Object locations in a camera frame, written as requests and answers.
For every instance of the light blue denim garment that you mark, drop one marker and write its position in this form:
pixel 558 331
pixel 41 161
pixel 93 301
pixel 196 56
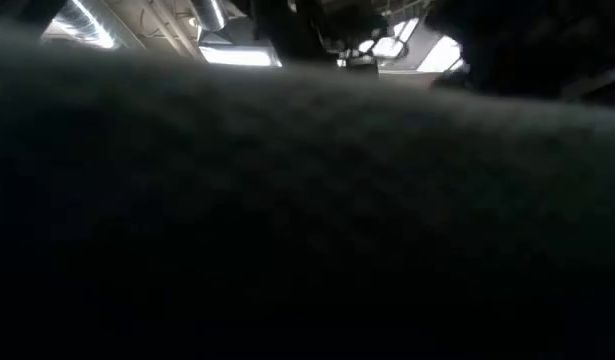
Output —
pixel 287 200

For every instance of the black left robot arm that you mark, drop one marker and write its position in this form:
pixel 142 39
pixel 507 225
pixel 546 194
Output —
pixel 17 7

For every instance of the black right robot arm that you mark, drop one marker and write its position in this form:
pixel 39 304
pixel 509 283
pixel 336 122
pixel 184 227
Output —
pixel 537 40

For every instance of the smooth silver ventilation duct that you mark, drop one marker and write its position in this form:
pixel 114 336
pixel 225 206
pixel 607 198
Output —
pixel 209 12

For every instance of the corrugated silver ventilation duct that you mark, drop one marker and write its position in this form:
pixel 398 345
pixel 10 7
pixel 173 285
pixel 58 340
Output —
pixel 82 25

